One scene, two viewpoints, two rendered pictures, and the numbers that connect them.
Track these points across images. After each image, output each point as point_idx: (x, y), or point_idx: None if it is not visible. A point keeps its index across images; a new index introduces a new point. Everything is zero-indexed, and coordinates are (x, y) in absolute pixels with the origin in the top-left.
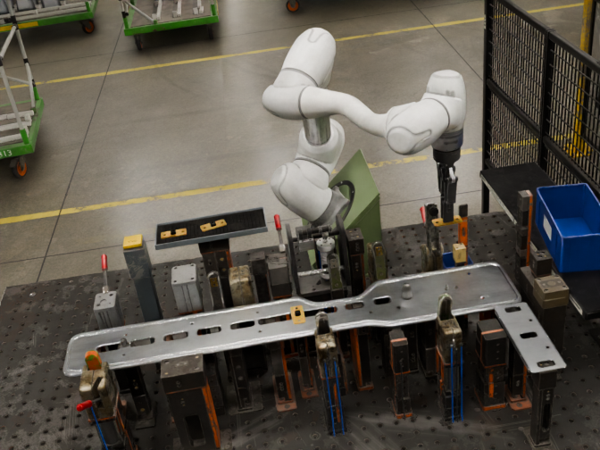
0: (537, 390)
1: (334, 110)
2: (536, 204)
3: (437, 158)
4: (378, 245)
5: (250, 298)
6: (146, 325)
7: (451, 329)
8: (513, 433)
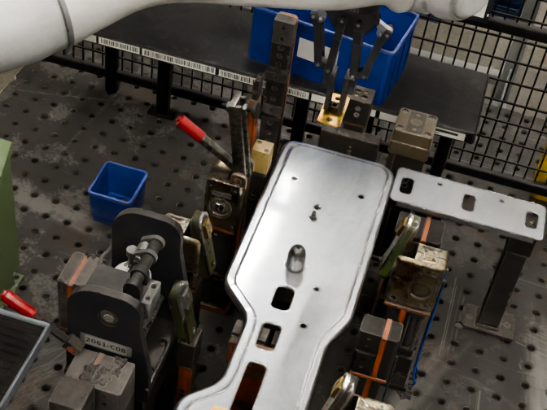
0: (518, 260)
1: (154, 0)
2: (208, 34)
3: (365, 8)
4: (203, 219)
5: None
6: None
7: (440, 259)
8: (462, 337)
